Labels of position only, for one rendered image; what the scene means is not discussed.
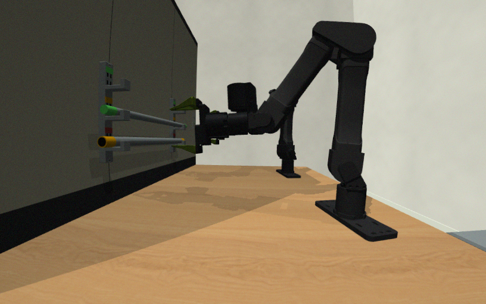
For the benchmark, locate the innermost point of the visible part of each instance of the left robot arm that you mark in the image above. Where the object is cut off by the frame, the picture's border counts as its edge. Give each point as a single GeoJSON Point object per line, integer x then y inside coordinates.
{"type": "Point", "coordinates": [345, 160]}

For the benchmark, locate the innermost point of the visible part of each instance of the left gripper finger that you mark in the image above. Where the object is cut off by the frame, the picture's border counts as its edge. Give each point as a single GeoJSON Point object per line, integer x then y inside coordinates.
{"type": "Point", "coordinates": [189, 104]}
{"type": "Point", "coordinates": [189, 148]}

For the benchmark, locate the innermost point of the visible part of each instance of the grey metal bar with yellow ends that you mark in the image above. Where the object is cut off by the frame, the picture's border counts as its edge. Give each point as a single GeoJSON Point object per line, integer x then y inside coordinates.
{"type": "Point", "coordinates": [104, 142]}

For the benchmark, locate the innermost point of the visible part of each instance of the grey metal bar with green end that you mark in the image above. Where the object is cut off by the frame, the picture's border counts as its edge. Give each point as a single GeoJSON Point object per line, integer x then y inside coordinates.
{"type": "Point", "coordinates": [109, 110]}

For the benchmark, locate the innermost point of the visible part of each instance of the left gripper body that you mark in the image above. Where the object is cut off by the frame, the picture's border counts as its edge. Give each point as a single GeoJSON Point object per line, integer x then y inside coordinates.
{"type": "Point", "coordinates": [211, 125]}

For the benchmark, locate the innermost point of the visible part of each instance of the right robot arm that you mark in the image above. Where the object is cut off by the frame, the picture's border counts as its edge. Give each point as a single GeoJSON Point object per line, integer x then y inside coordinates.
{"type": "Point", "coordinates": [285, 148]}

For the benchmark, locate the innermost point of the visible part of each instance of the dark grey wall panel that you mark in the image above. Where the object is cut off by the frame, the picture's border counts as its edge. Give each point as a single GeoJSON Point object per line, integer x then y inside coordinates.
{"type": "Point", "coordinates": [50, 51]}

